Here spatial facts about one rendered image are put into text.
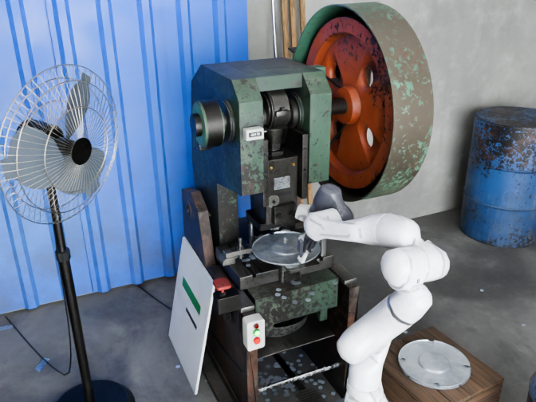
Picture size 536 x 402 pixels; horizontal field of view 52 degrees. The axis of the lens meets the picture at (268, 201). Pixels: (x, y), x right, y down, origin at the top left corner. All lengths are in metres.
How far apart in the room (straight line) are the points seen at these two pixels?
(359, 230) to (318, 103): 0.64
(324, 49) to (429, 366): 1.43
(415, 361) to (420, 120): 1.01
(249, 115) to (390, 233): 0.72
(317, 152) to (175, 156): 1.33
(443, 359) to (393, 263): 0.98
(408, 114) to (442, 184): 2.54
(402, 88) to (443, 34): 2.15
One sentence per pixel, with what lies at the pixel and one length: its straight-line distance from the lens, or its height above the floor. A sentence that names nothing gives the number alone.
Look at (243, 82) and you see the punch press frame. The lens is 2.10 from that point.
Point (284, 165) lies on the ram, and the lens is 2.25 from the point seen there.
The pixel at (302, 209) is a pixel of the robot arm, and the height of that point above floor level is 1.06.
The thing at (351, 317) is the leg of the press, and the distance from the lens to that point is 2.50.
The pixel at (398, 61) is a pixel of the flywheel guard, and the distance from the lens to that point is 2.10.
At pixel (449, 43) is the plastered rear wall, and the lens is 4.26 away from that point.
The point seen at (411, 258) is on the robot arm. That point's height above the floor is 1.13.
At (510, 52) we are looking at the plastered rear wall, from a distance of 4.69.
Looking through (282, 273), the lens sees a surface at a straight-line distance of 2.35.
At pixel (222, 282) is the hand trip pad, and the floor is 0.76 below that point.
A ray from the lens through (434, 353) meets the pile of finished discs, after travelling 2.54.
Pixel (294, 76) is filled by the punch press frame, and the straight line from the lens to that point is 2.20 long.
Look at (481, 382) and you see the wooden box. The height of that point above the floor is 0.35.
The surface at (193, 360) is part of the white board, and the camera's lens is 2.81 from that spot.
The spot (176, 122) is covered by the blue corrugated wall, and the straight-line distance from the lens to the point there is 3.33.
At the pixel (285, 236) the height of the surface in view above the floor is 0.78.
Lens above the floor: 1.92
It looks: 24 degrees down
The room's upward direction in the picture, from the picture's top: 1 degrees counter-clockwise
